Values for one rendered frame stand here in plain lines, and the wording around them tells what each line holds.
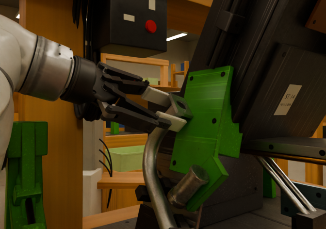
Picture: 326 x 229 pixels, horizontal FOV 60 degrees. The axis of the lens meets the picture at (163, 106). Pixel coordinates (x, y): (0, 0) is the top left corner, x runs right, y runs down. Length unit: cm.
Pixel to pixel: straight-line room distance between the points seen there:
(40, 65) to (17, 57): 3
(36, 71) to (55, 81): 3
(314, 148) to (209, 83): 21
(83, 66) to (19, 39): 9
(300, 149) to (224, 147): 13
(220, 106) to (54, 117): 42
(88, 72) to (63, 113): 31
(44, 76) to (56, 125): 33
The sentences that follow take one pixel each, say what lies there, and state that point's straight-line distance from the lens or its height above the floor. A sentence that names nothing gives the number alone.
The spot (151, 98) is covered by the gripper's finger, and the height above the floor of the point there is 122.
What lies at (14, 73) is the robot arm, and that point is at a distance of 40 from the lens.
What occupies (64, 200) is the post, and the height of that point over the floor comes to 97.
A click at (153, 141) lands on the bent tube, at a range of 59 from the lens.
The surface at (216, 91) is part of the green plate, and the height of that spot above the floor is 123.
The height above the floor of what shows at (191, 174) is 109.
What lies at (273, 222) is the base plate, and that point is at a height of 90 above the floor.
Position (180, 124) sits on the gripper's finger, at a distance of 54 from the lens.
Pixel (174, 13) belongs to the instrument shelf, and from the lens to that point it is 95.
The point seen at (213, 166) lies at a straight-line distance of 49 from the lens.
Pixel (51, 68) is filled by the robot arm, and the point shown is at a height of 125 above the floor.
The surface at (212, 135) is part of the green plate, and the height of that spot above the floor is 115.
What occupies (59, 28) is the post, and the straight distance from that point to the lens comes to 77.
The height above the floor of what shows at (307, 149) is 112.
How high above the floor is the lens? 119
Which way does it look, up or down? 1 degrees up
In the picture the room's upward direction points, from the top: straight up
